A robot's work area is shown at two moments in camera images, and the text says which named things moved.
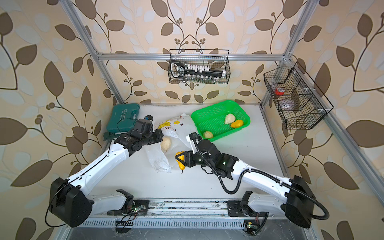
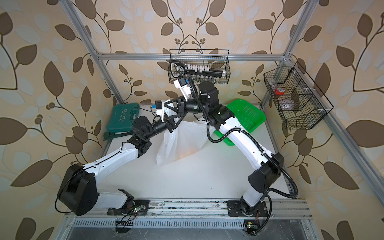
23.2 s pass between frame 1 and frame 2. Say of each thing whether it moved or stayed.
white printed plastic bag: moved
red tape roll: stayed
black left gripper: moved
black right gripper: moved
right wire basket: stayed
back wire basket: stayed
